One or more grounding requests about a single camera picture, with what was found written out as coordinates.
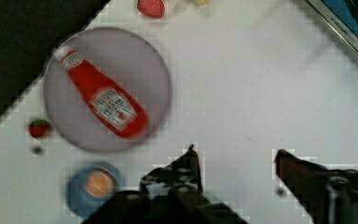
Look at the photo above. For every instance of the red ketchup bottle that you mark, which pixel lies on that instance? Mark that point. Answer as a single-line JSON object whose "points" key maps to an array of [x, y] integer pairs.
{"points": [[112, 105]]}

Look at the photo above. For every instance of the blue small bowl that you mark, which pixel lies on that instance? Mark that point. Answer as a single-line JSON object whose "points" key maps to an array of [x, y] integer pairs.
{"points": [[78, 200]]}

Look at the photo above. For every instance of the orange slice toy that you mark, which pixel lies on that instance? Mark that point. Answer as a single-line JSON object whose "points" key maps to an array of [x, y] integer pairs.
{"points": [[99, 183]]}

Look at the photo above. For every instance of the oven door with black handle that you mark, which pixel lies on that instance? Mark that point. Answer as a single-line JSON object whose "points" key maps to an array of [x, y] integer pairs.
{"points": [[341, 17]]}

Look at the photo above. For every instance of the grey round plate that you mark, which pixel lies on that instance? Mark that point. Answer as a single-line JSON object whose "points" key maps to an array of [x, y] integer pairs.
{"points": [[133, 63]]}

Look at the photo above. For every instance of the yellow banana toy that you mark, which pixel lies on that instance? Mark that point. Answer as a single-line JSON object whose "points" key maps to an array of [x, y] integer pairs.
{"points": [[201, 2]]}

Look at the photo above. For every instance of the small red strawberry toy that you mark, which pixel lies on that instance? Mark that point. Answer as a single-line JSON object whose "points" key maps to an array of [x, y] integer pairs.
{"points": [[39, 128]]}

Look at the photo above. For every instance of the large red strawberry toy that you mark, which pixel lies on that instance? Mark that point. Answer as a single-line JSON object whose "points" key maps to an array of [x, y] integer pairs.
{"points": [[151, 8]]}

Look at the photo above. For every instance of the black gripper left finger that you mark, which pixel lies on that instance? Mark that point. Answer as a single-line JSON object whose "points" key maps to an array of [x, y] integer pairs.
{"points": [[183, 172]]}

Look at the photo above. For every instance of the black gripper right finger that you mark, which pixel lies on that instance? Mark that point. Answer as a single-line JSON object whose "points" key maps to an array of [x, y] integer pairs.
{"points": [[330, 196]]}

